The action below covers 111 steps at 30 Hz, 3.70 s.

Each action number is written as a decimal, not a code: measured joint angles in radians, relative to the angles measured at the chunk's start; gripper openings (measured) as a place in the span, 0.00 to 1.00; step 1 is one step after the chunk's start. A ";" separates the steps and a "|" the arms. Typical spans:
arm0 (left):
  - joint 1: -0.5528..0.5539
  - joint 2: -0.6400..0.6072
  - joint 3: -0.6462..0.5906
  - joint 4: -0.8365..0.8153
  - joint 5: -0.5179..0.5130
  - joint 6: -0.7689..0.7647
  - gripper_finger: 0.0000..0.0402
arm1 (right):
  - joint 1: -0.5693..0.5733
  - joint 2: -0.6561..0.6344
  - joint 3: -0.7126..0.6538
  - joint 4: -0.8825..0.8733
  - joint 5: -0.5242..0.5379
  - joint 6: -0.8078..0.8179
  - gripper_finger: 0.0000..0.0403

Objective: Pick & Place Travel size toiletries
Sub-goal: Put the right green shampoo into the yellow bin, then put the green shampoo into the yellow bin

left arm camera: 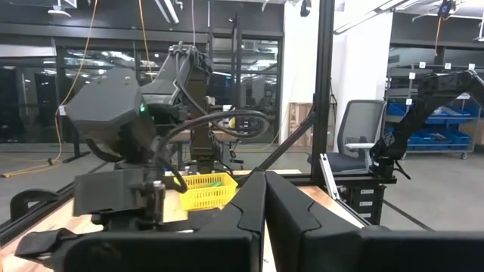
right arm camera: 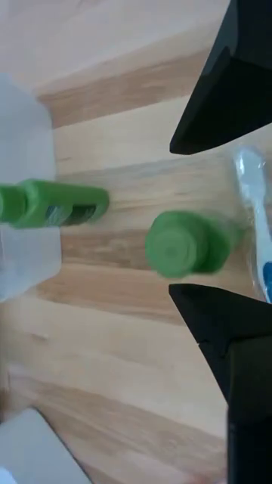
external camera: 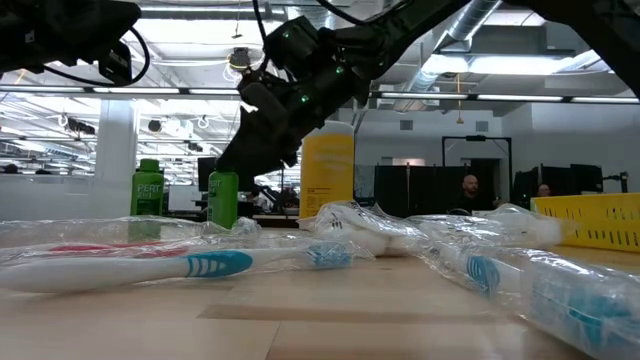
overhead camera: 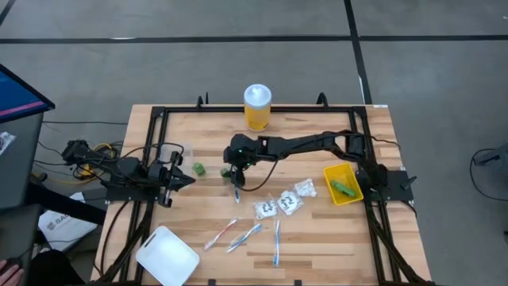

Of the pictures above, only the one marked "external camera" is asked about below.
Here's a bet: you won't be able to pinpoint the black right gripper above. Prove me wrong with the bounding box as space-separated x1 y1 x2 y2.
216 59 372 175

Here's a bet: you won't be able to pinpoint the green Pert shampoo bottle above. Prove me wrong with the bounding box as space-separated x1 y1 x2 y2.
207 169 240 230
129 158 166 219

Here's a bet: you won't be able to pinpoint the clear bagged vanity pack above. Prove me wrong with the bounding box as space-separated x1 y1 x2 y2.
409 203 569 251
307 199 426 257

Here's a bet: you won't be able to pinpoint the yellow bottle white cap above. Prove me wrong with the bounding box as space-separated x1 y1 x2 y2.
298 121 356 220

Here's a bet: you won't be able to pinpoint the black computer monitor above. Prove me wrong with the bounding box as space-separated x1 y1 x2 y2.
197 156 220 193

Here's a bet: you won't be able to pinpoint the round ceiling-mounted device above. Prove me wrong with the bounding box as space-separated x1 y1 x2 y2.
228 47 252 72

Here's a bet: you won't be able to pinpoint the wrapped blue white toothbrush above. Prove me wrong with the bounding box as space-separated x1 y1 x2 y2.
0 241 374 296
419 239 640 360

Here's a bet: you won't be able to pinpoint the black partition panels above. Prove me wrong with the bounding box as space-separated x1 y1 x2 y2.
374 164 511 217

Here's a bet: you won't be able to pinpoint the long ceiling light strip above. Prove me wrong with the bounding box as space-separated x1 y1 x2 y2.
0 85 241 96
372 91 640 105

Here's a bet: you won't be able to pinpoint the white building pillar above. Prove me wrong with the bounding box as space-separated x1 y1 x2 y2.
94 98 140 221

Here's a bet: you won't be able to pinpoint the wrapped red white toothbrush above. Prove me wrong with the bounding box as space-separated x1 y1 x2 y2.
0 217 261 259

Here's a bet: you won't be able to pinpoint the yellow slotted plastic basket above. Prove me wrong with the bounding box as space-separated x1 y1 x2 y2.
529 192 640 254

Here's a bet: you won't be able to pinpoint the black hanging arm cable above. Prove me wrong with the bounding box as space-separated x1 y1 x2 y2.
251 0 270 47

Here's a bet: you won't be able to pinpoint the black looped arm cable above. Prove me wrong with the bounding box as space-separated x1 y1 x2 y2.
42 27 152 89

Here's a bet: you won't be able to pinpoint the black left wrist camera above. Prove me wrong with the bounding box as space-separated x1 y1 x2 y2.
98 41 134 87

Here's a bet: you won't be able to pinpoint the black metal frame stand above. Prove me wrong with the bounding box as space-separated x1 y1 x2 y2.
441 134 513 169

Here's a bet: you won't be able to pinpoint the silver ceiling air duct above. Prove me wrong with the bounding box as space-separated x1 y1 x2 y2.
399 0 504 96

